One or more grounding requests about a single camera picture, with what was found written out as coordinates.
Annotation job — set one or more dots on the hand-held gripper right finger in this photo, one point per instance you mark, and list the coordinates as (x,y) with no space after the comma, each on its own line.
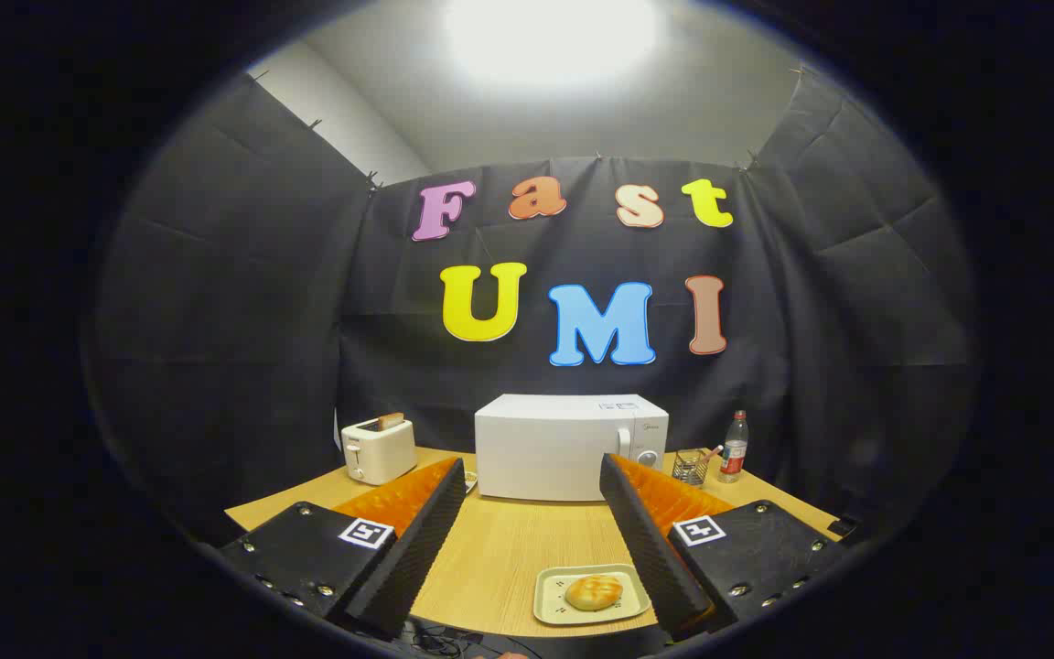
(650,549)

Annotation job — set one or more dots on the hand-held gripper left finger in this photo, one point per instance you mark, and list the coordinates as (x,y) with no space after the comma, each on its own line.
(417,558)

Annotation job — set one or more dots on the golden bread bun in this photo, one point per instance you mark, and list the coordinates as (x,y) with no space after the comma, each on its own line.
(593,592)

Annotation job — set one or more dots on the white microwave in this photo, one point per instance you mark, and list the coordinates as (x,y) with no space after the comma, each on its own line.
(545,448)

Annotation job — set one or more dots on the cream toaster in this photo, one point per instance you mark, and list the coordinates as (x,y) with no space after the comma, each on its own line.
(381,453)

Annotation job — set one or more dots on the pale square patterned plate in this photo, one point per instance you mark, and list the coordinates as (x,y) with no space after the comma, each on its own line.
(547,597)

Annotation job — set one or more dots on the pink striped straw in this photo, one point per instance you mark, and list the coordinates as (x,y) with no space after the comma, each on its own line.
(715,451)

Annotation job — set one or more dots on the clear bottle with red label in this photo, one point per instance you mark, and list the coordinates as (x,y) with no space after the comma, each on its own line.
(734,453)

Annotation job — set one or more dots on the toast slice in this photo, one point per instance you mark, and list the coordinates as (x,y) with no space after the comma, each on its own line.
(390,421)

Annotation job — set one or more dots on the ceiling light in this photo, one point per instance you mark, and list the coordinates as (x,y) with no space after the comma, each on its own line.
(550,37)

